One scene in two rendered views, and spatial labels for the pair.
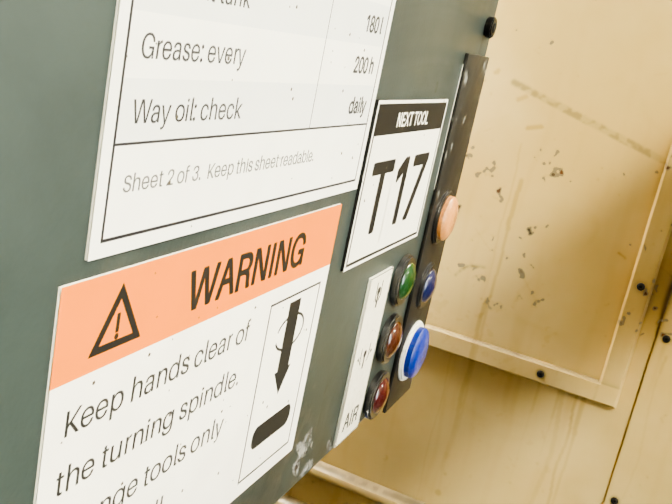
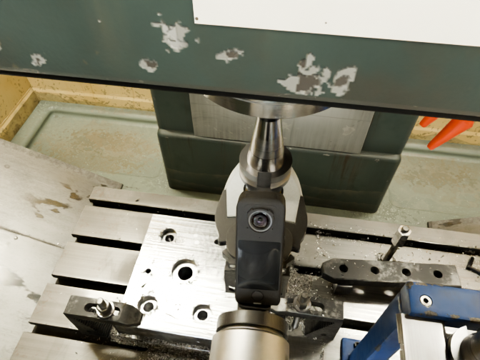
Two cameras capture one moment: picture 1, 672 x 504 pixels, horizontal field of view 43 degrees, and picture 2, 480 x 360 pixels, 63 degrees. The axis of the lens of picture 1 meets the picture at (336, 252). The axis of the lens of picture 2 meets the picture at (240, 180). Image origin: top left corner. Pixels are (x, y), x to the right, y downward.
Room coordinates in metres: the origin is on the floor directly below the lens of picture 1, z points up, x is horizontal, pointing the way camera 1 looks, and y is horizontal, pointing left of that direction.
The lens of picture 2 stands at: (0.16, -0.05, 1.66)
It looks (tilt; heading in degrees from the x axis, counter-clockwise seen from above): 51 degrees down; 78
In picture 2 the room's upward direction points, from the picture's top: straight up
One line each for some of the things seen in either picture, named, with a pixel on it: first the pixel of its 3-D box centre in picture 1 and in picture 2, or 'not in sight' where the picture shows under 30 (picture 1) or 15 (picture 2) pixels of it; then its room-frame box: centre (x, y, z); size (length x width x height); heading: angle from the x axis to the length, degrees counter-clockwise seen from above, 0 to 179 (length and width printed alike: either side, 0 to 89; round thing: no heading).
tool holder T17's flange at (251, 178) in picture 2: not in sight; (265, 165); (0.25, 0.25, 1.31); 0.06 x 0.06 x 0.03
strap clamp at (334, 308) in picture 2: not in sight; (303, 312); (0.32, 0.17, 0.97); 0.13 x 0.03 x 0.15; 160
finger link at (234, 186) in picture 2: not in sight; (236, 200); (0.21, 0.23, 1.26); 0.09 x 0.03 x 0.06; 86
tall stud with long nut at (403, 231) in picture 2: not in sight; (395, 245); (0.55, 0.27, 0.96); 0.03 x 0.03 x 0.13
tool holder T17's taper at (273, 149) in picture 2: not in sight; (267, 137); (0.25, 0.25, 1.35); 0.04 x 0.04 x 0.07
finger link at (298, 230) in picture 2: not in sight; (285, 226); (0.26, 0.17, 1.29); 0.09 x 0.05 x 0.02; 59
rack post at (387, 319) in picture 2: not in sight; (378, 343); (0.40, 0.08, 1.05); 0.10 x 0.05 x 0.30; 70
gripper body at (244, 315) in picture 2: not in sight; (256, 281); (0.21, 0.12, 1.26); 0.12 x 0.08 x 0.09; 72
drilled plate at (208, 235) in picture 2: not in sight; (211, 279); (0.17, 0.27, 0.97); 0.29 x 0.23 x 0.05; 160
